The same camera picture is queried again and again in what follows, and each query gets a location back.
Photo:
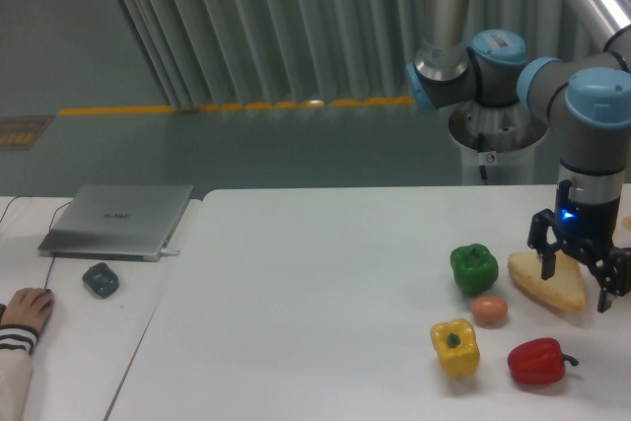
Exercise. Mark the dark grey small device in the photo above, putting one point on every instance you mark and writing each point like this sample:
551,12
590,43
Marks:
101,280

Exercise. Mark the triangular toast slice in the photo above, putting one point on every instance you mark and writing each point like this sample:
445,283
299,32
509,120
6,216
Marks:
564,291

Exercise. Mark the white usb dongle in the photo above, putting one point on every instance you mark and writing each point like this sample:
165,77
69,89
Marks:
168,252

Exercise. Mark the orange food at edge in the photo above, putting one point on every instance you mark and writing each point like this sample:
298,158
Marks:
627,223

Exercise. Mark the green bell pepper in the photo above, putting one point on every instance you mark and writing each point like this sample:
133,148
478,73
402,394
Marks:
475,269

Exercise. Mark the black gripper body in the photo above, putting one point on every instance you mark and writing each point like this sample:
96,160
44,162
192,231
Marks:
582,221

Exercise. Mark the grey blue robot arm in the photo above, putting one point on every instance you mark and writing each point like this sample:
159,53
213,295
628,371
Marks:
506,101

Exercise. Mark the brown egg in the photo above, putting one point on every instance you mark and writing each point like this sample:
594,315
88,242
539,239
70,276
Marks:
489,310

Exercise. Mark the person's hand on mouse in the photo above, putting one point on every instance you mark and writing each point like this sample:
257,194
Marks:
24,311

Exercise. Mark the red bell pepper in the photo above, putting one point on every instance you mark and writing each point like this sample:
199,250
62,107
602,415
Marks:
539,362

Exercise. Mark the silver laptop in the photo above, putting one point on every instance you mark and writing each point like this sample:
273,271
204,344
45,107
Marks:
118,222

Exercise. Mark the striped sleeve forearm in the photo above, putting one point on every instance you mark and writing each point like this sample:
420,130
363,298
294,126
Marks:
18,340

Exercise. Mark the pale pleated curtain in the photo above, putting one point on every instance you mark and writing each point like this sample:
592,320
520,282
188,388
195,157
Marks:
278,52

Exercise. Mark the yellow bell pepper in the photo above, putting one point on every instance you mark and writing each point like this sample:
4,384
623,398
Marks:
456,347

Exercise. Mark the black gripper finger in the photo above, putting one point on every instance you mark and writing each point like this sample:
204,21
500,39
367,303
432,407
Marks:
611,269
546,253

